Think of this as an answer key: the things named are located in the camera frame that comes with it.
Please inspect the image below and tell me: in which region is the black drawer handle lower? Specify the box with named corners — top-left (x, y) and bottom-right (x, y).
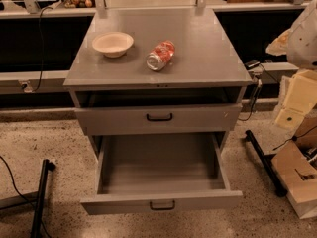
top-left (149, 200), bottom-right (175, 211)

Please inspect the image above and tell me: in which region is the closed grey top drawer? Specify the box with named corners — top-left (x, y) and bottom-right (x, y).
top-left (75, 104), bottom-right (242, 136)

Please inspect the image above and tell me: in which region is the black stand leg right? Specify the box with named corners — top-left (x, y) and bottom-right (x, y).
top-left (245, 130), bottom-right (287, 197)

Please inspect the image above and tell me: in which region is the black hanging power cable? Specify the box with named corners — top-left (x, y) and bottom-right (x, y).
top-left (32, 5), bottom-right (54, 93)

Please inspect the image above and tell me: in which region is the black cable with clamp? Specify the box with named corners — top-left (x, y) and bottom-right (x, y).
top-left (238, 59), bottom-right (281, 122)

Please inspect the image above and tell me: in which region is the red coke can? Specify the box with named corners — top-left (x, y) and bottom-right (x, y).
top-left (146, 40), bottom-right (175, 71)

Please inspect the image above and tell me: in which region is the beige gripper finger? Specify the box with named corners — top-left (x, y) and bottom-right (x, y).
top-left (274, 69), bottom-right (317, 130)
top-left (265, 29), bottom-right (290, 56)

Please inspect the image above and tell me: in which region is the white paper bowl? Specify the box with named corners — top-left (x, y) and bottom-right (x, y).
top-left (92, 32), bottom-right (134, 58)

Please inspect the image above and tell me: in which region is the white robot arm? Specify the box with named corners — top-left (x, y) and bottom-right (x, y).
top-left (265, 0), bottom-right (317, 129)

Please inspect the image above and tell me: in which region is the open grey middle drawer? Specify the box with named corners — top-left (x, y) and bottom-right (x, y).
top-left (81, 133), bottom-right (243, 215)

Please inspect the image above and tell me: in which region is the black stand leg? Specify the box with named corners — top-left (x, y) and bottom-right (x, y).
top-left (31, 159), bottom-right (55, 238)
top-left (245, 130), bottom-right (287, 197)

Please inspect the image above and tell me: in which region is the grey drawer cabinet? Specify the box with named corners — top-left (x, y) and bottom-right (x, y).
top-left (64, 7), bottom-right (251, 151)

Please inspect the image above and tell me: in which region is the black floor cable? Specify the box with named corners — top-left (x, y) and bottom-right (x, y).
top-left (0, 155), bottom-right (53, 238)

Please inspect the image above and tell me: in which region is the black drawer handle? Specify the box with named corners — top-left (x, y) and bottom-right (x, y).
top-left (149, 200), bottom-right (175, 211)
top-left (146, 113), bottom-right (173, 122)

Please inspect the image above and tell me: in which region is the cardboard box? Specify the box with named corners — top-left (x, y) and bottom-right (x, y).
top-left (272, 118), bottom-right (317, 219)

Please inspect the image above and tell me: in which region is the black stand leg left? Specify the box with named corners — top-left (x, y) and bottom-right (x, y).
top-left (31, 159), bottom-right (55, 238)

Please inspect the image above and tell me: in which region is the black drawer handle upper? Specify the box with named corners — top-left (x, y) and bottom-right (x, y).
top-left (146, 113), bottom-right (173, 122)

